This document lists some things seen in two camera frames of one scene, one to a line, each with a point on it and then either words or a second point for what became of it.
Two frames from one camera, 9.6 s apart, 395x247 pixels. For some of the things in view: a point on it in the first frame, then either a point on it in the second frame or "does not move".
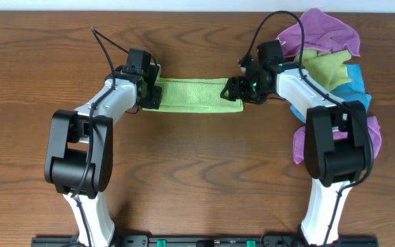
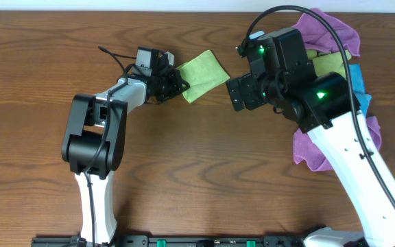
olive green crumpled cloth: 328,68 does not move
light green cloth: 195,95 -> 203,73
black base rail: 206,241 does not move
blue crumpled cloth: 353,90 does not move
